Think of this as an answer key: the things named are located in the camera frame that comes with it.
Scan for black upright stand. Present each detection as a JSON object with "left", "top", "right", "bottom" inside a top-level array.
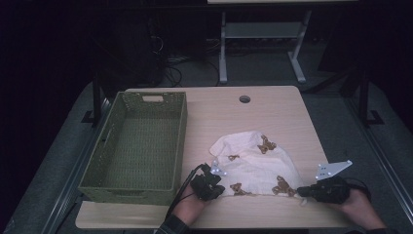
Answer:
[
  {"left": 357, "top": 66, "right": 386, "bottom": 129},
  {"left": 81, "top": 70, "right": 106, "bottom": 129}
]

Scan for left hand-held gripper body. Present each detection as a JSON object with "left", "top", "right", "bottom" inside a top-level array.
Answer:
[{"left": 190, "top": 159, "right": 227, "bottom": 202}]

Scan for black floor cables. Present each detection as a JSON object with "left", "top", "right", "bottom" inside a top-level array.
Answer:
[{"left": 150, "top": 33, "right": 222, "bottom": 88}]

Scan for aluminium rail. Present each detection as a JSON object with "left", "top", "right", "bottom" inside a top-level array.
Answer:
[
  {"left": 344, "top": 97, "right": 413, "bottom": 226},
  {"left": 41, "top": 97, "right": 113, "bottom": 234}
]

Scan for white metal stand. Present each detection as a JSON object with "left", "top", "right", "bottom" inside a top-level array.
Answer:
[{"left": 218, "top": 10, "right": 314, "bottom": 85}]

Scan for green woven basket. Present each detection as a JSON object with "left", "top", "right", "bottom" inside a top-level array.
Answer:
[{"left": 77, "top": 91, "right": 189, "bottom": 207}]

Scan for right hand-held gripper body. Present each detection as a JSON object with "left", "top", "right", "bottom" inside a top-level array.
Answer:
[{"left": 312, "top": 159, "right": 354, "bottom": 205}]

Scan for white cloth with bear print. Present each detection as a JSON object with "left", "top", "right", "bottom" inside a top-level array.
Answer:
[{"left": 208, "top": 130, "right": 308, "bottom": 207}]

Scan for person's left hand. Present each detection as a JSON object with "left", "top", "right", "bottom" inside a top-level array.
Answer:
[{"left": 171, "top": 186, "right": 208, "bottom": 226}]

